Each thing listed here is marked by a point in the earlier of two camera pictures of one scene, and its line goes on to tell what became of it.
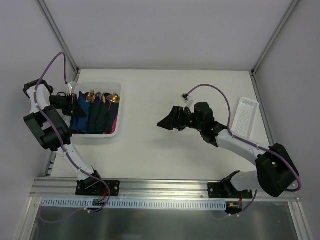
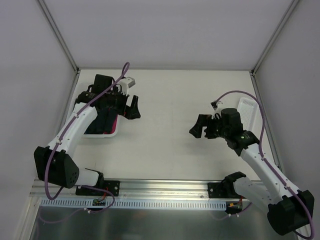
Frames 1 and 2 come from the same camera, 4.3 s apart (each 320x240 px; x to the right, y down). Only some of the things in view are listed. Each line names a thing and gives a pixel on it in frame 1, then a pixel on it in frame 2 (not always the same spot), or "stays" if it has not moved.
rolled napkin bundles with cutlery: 103,112 stays
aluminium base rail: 65,189 stays
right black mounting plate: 227,190 stays
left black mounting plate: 97,188 stays
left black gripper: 73,105 -> 124,103
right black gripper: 176,118 -> 208,127
